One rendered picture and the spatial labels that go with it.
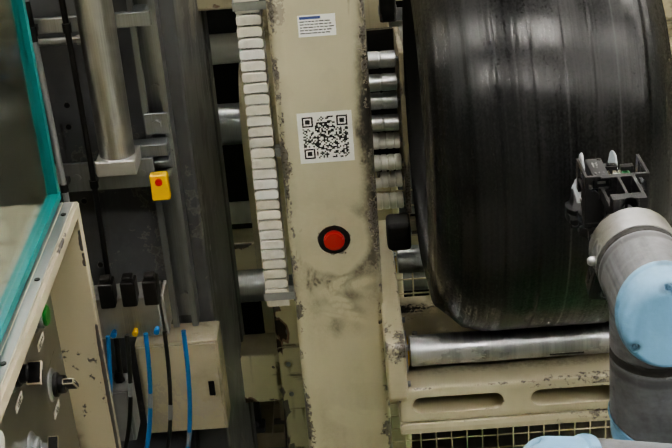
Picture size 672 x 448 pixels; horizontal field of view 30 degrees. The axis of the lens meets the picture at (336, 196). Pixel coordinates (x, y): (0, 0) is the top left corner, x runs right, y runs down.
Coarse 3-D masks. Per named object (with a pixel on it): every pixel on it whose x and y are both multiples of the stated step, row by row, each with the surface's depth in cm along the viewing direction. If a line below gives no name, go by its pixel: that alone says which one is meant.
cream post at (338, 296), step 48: (288, 0) 164; (336, 0) 164; (288, 48) 167; (336, 48) 167; (288, 96) 170; (336, 96) 170; (288, 144) 173; (288, 192) 176; (336, 192) 176; (336, 288) 183; (336, 336) 186; (336, 384) 190; (384, 384) 190; (336, 432) 193; (384, 432) 194
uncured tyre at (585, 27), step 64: (448, 0) 156; (512, 0) 154; (576, 0) 154; (640, 0) 154; (448, 64) 154; (512, 64) 152; (576, 64) 151; (640, 64) 152; (448, 128) 154; (512, 128) 151; (576, 128) 151; (640, 128) 151; (448, 192) 156; (512, 192) 153; (448, 256) 161; (512, 256) 157; (576, 256) 158; (512, 320) 169; (576, 320) 172
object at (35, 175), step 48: (0, 0) 130; (0, 48) 128; (0, 96) 127; (0, 144) 126; (48, 144) 144; (0, 192) 125; (48, 192) 144; (0, 240) 123; (0, 288) 122; (0, 336) 119
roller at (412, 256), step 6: (414, 246) 205; (402, 252) 204; (408, 252) 204; (414, 252) 204; (402, 258) 204; (408, 258) 204; (414, 258) 204; (420, 258) 204; (402, 264) 204; (408, 264) 204; (414, 264) 204; (420, 264) 204; (396, 270) 205; (402, 270) 205; (408, 270) 205; (414, 270) 205; (420, 270) 205
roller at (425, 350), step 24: (432, 336) 180; (456, 336) 179; (480, 336) 179; (504, 336) 179; (528, 336) 179; (552, 336) 179; (576, 336) 178; (600, 336) 178; (408, 360) 179; (432, 360) 179; (456, 360) 179; (480, 360) 180
